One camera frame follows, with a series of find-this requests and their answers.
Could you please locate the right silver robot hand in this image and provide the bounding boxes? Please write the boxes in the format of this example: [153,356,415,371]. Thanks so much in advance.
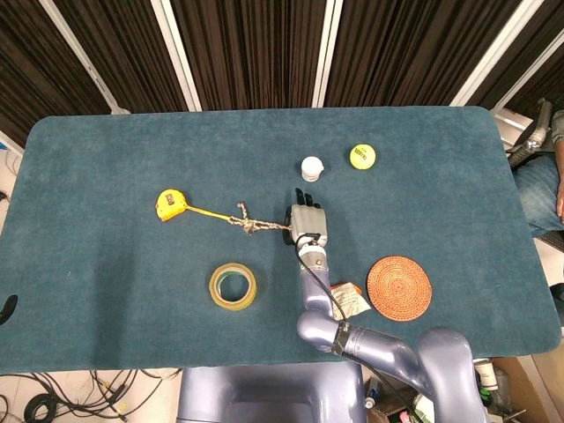
[281,187,330,251]

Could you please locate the braided beige rope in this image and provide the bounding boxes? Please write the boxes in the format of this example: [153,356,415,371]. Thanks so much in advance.
[228,201,294,237]

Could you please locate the yellow tape measure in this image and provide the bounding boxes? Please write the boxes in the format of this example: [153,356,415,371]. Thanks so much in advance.
[155,188,235,223]

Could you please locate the clear packing tape roll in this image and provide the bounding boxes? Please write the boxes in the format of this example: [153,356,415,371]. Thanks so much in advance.
[208,262,259,313]

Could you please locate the small white plastic jar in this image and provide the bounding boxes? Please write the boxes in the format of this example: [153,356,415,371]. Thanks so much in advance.
[301,156,325,182]

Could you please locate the yellow tennis ball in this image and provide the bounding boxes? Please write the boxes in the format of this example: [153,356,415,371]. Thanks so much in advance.
[349,144,377,171]

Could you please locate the orange and white snack packet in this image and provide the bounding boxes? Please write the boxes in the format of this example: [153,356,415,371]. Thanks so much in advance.
[330,281,372,323]

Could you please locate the round woven rattan coaster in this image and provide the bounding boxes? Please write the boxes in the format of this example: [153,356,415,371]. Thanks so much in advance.
[367,255,434,321]

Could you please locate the blue-grey robot torso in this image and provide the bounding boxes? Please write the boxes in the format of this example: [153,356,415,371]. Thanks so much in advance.
[175,360,367,423]

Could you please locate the teal table cloth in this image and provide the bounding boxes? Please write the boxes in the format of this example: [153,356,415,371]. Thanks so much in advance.
[0,105,563,375]

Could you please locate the brown cardboard box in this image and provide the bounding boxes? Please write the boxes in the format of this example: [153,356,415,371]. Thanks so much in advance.
[366,387,427,423]

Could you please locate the person in blue jeans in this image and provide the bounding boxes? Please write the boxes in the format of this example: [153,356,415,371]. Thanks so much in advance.
[513,109,564,240]

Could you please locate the small black curved object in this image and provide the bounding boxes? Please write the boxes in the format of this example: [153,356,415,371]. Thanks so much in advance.
[0,293,19,327]

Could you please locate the white partition post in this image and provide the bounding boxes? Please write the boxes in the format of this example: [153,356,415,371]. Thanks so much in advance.
[311,0,345,108]
[449,0,538,108]
[38,0,131,115]
[151,0,203,112]

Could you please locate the black floor cable bundle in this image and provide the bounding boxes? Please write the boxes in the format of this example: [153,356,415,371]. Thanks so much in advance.
[0,368,182,423]

